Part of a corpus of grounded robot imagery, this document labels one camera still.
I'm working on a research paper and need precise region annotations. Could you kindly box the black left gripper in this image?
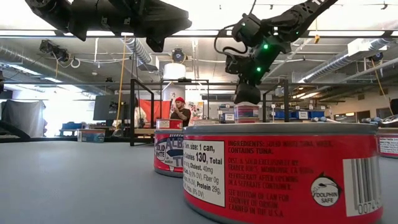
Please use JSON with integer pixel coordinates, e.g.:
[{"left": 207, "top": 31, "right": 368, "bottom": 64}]
[{"left": 124, "top": 0, "right": 193, "bottom": 53}]

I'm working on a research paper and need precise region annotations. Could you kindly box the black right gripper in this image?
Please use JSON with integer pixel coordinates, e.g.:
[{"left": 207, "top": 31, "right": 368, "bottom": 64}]
[{"left": 233, "top": 52, "right": 274, "bottom": 105}]

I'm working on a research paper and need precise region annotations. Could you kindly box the red label tuna can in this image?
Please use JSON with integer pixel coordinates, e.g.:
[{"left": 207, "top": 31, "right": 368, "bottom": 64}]
[
  {"left": 182, "top": 123, "right": 384, "bottom": 224},
  {"left": 155, "top": 118, "right": 184, "bottom": 130},
  {"left": 376, "top": 126, "right": 398, "bottom": 159}
]

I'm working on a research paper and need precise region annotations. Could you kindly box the red label pull-tab can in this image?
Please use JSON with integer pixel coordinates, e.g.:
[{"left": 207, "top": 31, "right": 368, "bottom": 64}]
[{"left": 153, "top": 128, "right": 185, "bottom": 179}]

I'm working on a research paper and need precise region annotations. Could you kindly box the white cylinder lamp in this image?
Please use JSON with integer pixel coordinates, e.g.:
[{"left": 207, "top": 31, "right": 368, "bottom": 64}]
[{"left": 163, "top": 62, "right": 187, "bottom": 80}]

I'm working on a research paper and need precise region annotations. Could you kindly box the colourful poster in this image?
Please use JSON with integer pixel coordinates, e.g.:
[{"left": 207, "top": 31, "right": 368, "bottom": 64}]
[{"left": 186, "top": 101, "right": 205, "bottom": 125}]

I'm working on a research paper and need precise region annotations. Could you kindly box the person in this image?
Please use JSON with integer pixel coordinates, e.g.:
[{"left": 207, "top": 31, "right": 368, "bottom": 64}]
[
  {"left": 170, "top": 96, "right": 192, "bottom": 128},
  {"left": 134, "top": 98, "right": 149, "bottom": 128}
]

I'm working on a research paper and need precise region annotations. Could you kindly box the row of blue bins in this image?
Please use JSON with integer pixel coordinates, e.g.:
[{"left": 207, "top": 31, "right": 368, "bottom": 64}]
[{"left": 275, "top": 110, "right": 326, "bottom": 121}]

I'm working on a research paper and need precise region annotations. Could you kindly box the orange-red cloth panel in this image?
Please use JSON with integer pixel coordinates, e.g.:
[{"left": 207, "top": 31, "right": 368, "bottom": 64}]
[{"left": 138, "top": 98, "right": 172, "bottom": 124}]

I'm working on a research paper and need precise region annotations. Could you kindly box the black monitor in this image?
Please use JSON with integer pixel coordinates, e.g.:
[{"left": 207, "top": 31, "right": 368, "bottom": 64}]
[{"left": 93, "top": 94, "right": 133, "bottom": 121}]

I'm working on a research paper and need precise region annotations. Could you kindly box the black ceiling device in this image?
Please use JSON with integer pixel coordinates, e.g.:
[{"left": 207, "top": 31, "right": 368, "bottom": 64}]
[{"left": 39, "top": 39, "right": 71, "bottom": 63}]

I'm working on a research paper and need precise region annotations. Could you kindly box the blue storage bin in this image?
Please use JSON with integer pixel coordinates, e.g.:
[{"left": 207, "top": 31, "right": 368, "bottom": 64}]
[{"left": 61, "top": 122, "right": 83, "bottom": 131}]

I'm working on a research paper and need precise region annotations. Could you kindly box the grey cloth cover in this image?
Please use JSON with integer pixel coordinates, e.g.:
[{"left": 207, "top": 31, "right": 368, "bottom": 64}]
[{"left": 1, "top": 99, "right": 47, "bottom": 138}]

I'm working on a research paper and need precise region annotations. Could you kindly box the blue table mat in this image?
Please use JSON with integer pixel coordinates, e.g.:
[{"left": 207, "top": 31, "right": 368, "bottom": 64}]
[{"left": 0, "top": 141, "right": 398, "bottom": 224}]

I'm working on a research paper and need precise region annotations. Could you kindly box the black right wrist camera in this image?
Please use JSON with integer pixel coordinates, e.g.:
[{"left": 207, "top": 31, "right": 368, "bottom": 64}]
[{"left": 225, "top": 55, "right": 242, "bottom": 75}]

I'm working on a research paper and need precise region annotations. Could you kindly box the silver flexible duct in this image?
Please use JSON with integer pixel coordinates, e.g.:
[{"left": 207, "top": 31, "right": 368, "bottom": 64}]
[{"left": 123, "top": 37, "right": 156, "bottom": 68}]

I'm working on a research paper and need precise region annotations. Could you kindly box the yellow hanging cable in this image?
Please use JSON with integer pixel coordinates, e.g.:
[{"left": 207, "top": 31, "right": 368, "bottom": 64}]
[
  {"left": 369, "top": 57, "right": 394, "bottom": 116},
  {"left": 115, "top": 35, "right": 127, "bottom": 128}
]

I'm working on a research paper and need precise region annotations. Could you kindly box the silver spiral duct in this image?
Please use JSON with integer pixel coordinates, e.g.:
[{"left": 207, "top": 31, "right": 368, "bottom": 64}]
[{"left": 298, "top": 37, "right": 398, "bottom": 83}]

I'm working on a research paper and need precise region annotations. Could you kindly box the wooden shelf with black frame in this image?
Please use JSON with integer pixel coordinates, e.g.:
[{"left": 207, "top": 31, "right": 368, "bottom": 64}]
[{"left": 129, "top": 78, "right": 290, "bottom": 147}]

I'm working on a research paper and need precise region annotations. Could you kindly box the black overhead frame beam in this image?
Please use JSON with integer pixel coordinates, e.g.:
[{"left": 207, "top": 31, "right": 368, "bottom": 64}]
[{"left": 0, "top": 29, "right": 398, "bottom": 39}]

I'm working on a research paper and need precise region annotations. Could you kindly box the long grey ceiling duct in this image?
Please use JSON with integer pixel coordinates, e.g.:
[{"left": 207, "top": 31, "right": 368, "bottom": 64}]
[{"left": 0, "top": 45, "right": 108, "bottom": 96}]

